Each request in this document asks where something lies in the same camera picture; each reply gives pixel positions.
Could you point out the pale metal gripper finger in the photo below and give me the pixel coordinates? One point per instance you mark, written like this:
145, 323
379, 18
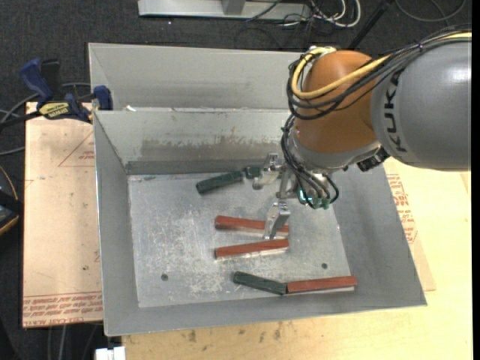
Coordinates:
276, 216
269, 173

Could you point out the dark green flat block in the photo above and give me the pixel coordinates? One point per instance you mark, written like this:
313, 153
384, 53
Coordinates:
258, 282
221, 181

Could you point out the grey metal bin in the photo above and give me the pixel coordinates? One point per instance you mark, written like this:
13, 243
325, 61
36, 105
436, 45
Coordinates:
180, 216

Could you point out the brown cardboard board, red print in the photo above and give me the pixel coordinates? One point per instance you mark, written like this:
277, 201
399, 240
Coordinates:
60, 208

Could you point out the red-brown flat block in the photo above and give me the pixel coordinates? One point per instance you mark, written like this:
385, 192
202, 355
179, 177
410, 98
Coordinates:
240, 222
251, 249
322, 284

